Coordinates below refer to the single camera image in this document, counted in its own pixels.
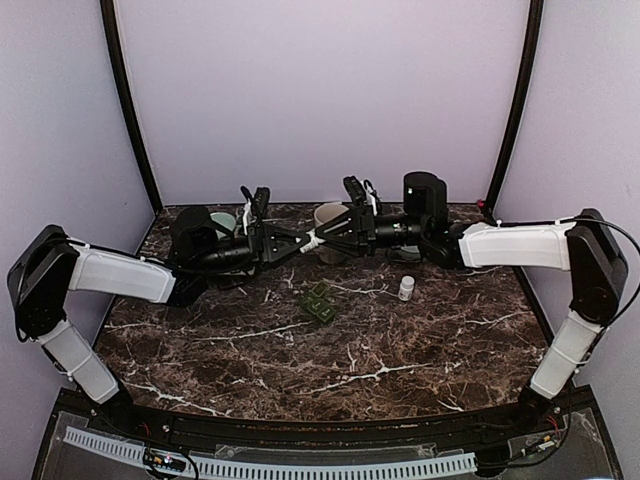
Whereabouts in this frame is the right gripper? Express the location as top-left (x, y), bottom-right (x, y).
top-left (315, 205), bottom-right (428, 258)

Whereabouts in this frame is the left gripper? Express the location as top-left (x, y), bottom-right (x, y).
top-left (194, 224), bottom-right (310, 275)

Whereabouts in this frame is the white pill bottle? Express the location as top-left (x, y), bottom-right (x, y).
top-left (297, 229), bottom-right (324, 253)
top-left (398, 276), bottom-right (415, 302)

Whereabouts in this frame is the green weekly pill organizer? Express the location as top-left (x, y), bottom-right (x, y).
top-left (300, 281), bottom-right (336, 324)

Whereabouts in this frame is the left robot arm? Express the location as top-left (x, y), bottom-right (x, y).
top-left (7, 206), bottom-right (317, 436)

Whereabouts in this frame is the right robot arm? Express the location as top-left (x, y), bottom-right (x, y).
top-left (311, 171), bottom-right (628, 434)

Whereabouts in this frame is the cream ceramic mug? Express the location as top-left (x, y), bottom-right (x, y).
top-left (312, 203), bottom-right (354, 265)

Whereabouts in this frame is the teal bowl on plate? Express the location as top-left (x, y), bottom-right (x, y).
top-left (210, 212), bottom-right (236, 233)

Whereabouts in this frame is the teal bowl right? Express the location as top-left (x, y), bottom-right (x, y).
top-left (386, 246), bottom-right (421, 263)

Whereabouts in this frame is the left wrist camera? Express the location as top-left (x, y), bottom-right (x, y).
top-left (240, 186), bottom-right (271, 236)

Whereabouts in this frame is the black front rail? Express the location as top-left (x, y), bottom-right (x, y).
top-left (92, 399), bottom-right (591, 454)

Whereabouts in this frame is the left black frame post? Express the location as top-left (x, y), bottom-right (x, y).
top-left (99, 0), bottom-right (164, 215)

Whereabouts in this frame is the black frame post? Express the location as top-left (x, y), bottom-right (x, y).
top-left (99, 0), bottom-right (164, 215)
top-left (484, 0), bottom-right (545, 212)

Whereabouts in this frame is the white slotted cable duct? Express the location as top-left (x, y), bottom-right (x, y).
top-left (62, 426), bottom-right (477, 479)

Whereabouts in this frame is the right black frame post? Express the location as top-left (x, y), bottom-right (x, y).
top-left (484, 0), bottom-right (545, 212)

